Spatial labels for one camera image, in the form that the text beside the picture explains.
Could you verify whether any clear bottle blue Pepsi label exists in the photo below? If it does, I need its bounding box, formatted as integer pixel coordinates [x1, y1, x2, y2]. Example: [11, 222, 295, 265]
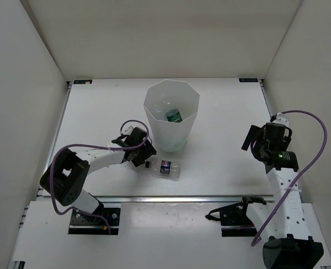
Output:
[145, 157, 181, 180]

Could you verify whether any clear bottle dark green label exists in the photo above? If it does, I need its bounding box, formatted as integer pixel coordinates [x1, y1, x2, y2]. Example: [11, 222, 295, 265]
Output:
[165, 109, 183, 123]

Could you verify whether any green plastic soda bottle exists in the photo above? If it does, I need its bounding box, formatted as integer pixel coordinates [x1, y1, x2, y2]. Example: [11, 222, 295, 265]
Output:
[152, 99, 173, 114]

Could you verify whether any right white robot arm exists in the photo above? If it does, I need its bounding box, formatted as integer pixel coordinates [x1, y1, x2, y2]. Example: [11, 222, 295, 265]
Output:
[237, 116, 324, 268]

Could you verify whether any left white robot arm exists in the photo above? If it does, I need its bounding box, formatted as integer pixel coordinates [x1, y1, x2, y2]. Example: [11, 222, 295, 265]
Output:
[40, 127, 157, 224]

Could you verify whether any white translucent plastic bin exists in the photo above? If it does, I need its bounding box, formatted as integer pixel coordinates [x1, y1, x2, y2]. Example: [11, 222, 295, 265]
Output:
[143, 80, 200, 152]

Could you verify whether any right black corner label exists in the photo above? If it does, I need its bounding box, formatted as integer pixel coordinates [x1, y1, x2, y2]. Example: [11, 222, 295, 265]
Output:
[239, 78, 258, 83]

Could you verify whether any black corner label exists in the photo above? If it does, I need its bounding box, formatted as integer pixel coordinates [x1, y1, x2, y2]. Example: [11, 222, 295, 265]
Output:
[73, 80, 92, 85]
[239, 78, 258, 83]

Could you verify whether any left black corner label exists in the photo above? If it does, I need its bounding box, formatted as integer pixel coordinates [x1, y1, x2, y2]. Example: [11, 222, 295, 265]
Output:
[73, 80, 92, 85]

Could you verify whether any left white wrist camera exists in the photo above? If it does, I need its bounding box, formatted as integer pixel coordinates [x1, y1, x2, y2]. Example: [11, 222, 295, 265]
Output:
[111, 126, 134, 147]

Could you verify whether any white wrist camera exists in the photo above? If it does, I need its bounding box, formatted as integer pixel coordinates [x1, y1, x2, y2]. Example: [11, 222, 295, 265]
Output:
[270, 113, 289, 127]
[111, 126, 134, 147]

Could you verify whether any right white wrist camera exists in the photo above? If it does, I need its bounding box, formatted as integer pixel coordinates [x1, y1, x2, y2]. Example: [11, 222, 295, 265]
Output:
[270, 113, 289, 127]

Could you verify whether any right aluminium side rail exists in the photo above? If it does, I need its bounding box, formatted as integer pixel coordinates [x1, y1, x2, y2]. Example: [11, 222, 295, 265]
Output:
[259, 79, 272, 116]

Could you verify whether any aluminium side rail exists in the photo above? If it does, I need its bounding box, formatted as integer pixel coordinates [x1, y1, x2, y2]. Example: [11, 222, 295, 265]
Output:
[259, 79, 272, 116]
[34, 80, 73, 201]

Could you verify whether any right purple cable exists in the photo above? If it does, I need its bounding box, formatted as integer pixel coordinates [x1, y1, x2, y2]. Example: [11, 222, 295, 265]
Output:
[251, 109, 328, 247]

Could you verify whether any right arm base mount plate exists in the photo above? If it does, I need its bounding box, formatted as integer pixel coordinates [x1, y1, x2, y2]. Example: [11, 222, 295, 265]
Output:
[205, 196, 267, 237]

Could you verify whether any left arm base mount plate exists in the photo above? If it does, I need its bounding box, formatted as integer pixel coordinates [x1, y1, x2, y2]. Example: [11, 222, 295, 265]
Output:
[68, 204, 121, 235]

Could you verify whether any left aluminium side rail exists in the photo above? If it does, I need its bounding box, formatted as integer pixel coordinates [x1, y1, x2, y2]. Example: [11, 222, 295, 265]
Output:
[34, 80, 73, 201]

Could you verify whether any aluminium table edge rail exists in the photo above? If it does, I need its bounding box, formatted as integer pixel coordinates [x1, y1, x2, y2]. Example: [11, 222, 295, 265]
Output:
[36, 194, 278, 205]

